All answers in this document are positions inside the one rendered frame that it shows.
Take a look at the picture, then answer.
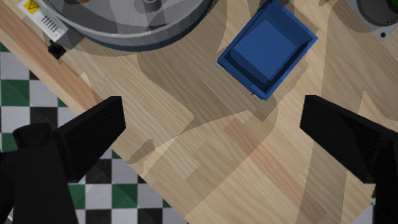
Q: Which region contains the blue open crate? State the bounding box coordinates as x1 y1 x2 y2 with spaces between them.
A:
217 0 318 101

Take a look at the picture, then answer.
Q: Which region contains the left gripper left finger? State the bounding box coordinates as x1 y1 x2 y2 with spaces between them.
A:
0 96 126 224

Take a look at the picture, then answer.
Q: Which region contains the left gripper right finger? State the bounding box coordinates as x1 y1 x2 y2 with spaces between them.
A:
299 95 398 224

